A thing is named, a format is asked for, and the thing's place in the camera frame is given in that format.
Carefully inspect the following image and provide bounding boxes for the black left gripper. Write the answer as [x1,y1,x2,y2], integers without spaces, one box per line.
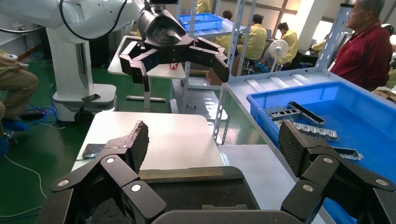
[119,7,230,93]

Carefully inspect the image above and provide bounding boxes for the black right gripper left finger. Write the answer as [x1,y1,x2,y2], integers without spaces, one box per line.
[35,119,168,224]

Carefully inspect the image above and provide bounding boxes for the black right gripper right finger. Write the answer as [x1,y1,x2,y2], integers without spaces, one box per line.
[277,119,396,224]

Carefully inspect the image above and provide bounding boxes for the black metal channel part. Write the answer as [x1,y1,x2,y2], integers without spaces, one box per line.
[288,101,326,126]
[332,146,364,161]

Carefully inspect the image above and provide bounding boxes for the black flat container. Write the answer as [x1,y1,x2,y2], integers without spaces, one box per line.
[90,166,261,224]

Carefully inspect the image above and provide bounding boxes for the white desk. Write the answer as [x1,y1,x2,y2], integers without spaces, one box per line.
[107,35,187,112]

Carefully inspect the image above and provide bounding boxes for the silver perforated metal strip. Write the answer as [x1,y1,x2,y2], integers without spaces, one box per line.
[274,119,339,142]

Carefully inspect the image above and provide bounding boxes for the brown cardboard box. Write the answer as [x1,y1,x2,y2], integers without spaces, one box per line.
[205,67,224,86]

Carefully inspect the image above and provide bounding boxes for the black smartphone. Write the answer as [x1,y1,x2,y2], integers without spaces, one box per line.
[81,143,106,160]

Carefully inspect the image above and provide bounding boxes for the small blue plastic bin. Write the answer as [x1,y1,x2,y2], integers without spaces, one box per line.
[177,13,224,32]

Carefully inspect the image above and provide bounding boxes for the worker in yellow jacket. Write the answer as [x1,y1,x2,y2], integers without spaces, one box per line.
[276,21,299,66]
[214,10,236,54]
[236,14,268,61]

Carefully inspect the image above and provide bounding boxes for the small black device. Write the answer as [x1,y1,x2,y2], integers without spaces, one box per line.
[81,93,101,103]

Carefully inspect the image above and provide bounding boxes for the grey background shelf rack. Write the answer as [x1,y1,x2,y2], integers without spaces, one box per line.
[181,0,258,116]

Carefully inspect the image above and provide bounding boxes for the large blue plastic bin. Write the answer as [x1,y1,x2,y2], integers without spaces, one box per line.
[246,81,396,224]

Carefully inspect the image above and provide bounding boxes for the white standing fan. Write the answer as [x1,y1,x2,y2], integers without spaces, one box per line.
[268,39,290,74]

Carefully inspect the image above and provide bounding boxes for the white robot torso column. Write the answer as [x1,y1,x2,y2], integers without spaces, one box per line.
[45,27,118,123]

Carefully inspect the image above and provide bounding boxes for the flat cardboard box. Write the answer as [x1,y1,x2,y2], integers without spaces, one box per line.
[372,89,396,103]

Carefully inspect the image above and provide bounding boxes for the man in red shirt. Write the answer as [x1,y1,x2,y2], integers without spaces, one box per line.
[329,0,396,92]

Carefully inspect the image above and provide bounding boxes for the seated person khaki trousers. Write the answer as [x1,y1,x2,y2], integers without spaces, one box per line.
[0,49,39,137]

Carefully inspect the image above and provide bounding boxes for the white handheld controller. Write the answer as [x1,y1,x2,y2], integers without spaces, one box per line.
[2,54,30,70]

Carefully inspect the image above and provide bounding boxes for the grey slotted metal bracket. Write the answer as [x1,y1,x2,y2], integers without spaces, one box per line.
[265,106,302,122]

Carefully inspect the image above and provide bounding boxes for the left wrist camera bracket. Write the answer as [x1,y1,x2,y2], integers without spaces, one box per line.
[149,0,179,10]

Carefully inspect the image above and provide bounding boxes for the blue floor cable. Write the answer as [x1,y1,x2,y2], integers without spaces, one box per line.
[27,83,59,125]

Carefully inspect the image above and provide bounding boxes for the white floor cable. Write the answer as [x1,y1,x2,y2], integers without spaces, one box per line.
[0,154,48,218]

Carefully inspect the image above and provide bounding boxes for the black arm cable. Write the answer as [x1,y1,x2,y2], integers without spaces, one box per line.
[0,0,129,42]

